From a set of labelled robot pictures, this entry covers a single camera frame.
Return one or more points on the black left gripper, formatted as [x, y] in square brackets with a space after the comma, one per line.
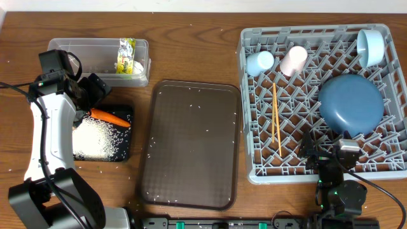
[99, 91]

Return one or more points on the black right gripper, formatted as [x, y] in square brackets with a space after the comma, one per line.
[306, 150]

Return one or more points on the orange carrot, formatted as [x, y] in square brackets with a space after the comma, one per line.
[110, 118]

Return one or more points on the yellow foil snack wrapper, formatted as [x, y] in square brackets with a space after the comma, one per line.
[125, 59]

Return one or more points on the dark blue plate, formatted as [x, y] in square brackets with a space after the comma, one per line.
[351, 103]

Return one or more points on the white napkin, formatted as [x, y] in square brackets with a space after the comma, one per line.
[137, 67]

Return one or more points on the white rice pile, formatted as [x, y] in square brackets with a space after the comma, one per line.
[95, 140]

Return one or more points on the wooden chopstick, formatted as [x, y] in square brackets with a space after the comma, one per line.
[273, 117]
[276, 114]

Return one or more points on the pink cup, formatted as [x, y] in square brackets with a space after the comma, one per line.
[293, 61]

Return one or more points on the light blue cup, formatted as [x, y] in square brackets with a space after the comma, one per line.
[259, 62]

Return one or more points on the light blue bowl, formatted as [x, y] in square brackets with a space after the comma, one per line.
[371, 47]

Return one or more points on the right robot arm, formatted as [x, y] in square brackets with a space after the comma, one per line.
[341, 200]

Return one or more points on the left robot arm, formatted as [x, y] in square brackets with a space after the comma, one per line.
[53, 194]

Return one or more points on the grey dishwasher rack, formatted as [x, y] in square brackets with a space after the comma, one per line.
[332, 51]

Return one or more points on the clear plastic bin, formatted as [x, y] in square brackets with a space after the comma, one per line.
[99, 56]

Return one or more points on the black tray bin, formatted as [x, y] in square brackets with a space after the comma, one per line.
[124, 143]

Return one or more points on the brown serving tray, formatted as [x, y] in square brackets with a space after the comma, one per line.
[190, 156]

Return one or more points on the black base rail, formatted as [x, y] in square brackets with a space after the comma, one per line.
[164, 223]

